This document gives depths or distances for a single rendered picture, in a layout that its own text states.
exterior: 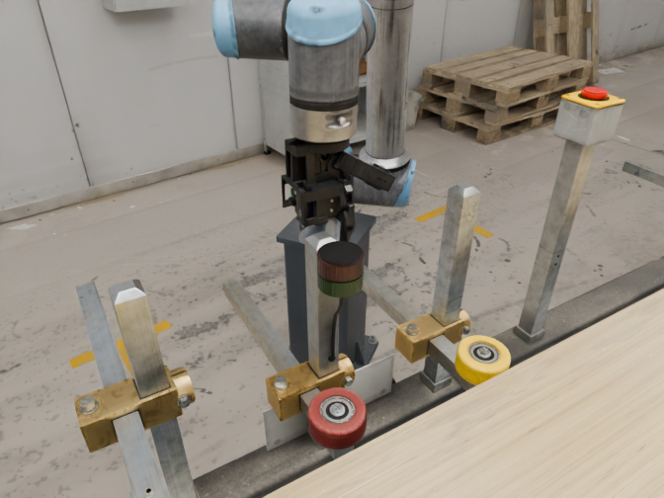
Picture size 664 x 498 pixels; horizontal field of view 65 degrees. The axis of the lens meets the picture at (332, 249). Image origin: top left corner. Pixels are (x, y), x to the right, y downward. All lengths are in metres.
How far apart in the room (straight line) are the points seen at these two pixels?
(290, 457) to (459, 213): 0.49
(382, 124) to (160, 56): 2.16
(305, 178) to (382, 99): 0.71
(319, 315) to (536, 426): 0.32
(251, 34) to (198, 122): 2.80
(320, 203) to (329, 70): 0.18
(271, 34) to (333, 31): 0.16
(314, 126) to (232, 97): 2.99
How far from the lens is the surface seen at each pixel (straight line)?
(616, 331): 0.97
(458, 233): 0.83
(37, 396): 2.23
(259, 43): 0.80
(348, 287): 0.65
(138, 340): 0.64
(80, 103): 3.33
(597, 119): 0.94
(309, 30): 0.65
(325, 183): 0.73
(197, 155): 3.64
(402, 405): 1.02
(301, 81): 0.67
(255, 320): 0.95
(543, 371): 0.85
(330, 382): 0.83
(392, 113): 1.43
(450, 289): 0.89
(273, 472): 0.93
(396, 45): 1.36
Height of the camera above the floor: 1.47
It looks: 33 degrees down
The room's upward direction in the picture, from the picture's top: straight up
